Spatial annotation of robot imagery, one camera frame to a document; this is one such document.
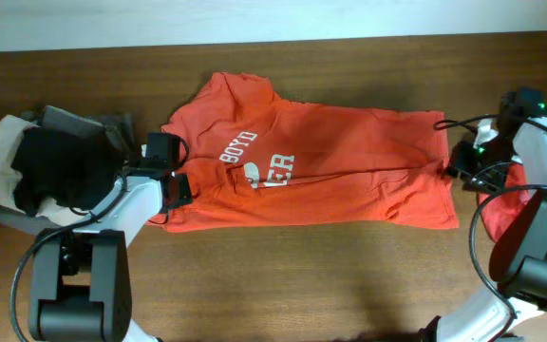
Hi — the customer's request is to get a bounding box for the orange soccer t-shirt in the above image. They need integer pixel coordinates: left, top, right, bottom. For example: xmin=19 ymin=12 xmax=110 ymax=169
xmin=150 ymin=72 xmax=459 ymax=233

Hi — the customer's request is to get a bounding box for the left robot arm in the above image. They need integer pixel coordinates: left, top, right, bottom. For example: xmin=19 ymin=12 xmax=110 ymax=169
xmin=9 ymin=133 xmax=193 ymax=341

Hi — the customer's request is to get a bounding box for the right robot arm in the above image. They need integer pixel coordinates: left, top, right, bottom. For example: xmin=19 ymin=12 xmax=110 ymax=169
xmin=416 ymin=87 xmax=547 ymax=342

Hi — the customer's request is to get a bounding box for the red t-shirt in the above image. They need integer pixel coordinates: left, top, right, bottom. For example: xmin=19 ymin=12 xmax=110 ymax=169
xmin=481 ymin=164 xmax=531 ymax=242

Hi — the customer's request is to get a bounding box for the grey folded garment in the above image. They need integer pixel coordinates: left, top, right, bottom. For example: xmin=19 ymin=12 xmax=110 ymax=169
xmin=0 ymin=105 xmax=134 ymax=235

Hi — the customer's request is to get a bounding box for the beige folded garment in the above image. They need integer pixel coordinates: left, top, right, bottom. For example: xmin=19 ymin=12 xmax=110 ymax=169
xmin=0 ymin=115 xmax=103 ymax=225

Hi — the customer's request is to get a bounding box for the right black cable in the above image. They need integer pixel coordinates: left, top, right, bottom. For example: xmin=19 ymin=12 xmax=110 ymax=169
xmin=433 ymin=113 xmax=547 ymax=342

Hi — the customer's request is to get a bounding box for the black cable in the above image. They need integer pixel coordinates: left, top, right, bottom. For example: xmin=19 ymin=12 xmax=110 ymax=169
xmin=433 ymin=113 xmax=547 ymax=342
xmin=9 ymin=137 xmax=190 ymax=342

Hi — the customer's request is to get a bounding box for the left black cable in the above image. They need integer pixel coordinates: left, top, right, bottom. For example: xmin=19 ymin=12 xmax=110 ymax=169
xmin=9 ymin=137 xmax=190 ymax=342

